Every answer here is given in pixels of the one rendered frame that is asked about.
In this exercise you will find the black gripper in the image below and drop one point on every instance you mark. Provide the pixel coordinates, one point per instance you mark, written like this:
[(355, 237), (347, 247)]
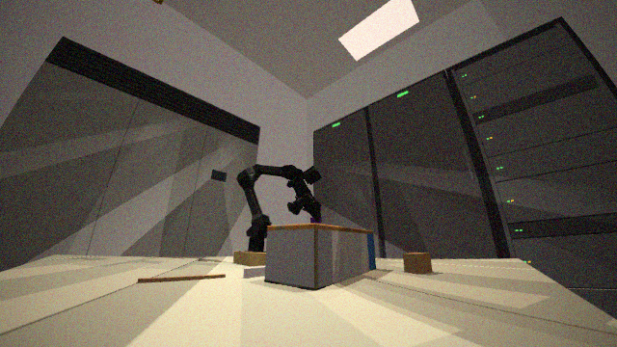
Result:
[(306, 199)]

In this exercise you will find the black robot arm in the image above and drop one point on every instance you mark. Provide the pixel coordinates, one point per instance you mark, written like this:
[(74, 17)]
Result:
[(260, 222)]

